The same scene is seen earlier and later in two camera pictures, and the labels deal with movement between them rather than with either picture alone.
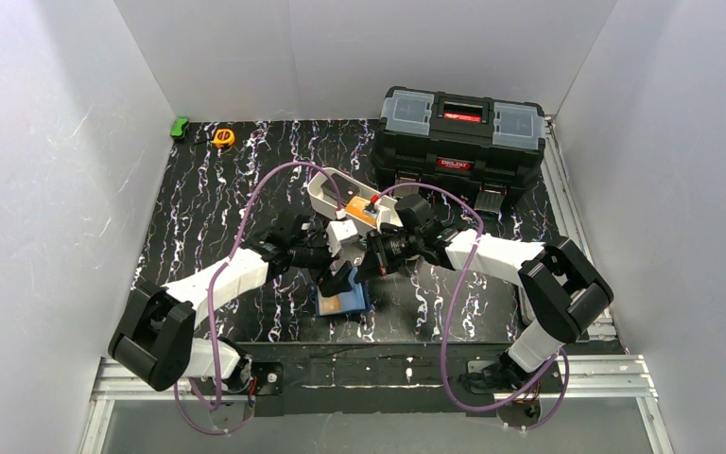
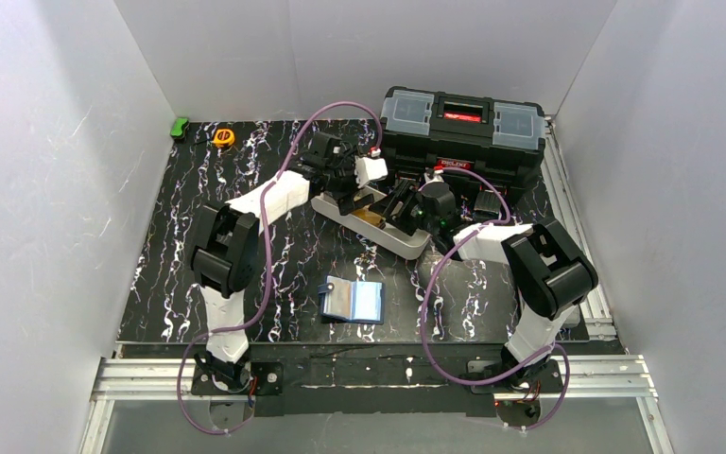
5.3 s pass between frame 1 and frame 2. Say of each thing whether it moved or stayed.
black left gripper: moved
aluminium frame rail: stayed
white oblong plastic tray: moved
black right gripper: moved
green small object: stayed
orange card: stayed
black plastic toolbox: stayed
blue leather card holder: moved
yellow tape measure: stayed
